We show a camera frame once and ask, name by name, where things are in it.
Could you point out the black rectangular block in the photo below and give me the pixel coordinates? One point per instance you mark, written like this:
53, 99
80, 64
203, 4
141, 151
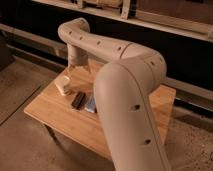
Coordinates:
79, 98

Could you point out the white ceramic cup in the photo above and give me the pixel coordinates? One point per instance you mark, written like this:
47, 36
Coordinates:
63, 84

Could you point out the wooden table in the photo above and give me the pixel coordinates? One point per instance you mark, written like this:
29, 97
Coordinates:
55, 111

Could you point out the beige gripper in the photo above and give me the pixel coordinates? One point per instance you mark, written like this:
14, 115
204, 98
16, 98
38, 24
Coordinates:
77, 57

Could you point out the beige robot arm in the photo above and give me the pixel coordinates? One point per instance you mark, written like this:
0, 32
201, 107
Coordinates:
121, 91

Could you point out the blue sponge block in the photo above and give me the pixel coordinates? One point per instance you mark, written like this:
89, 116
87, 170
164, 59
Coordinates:
90, 105

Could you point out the white wall shelf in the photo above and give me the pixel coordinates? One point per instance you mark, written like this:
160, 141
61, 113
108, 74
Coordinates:
183, 27

